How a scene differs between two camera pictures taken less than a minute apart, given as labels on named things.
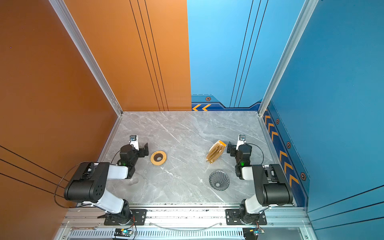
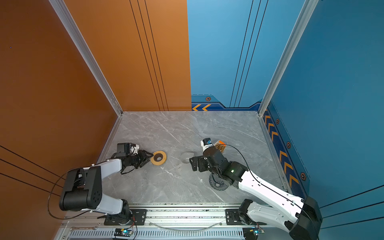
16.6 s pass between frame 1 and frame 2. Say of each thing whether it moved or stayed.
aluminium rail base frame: stayed
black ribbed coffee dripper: stayed
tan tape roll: stayed
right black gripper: moved
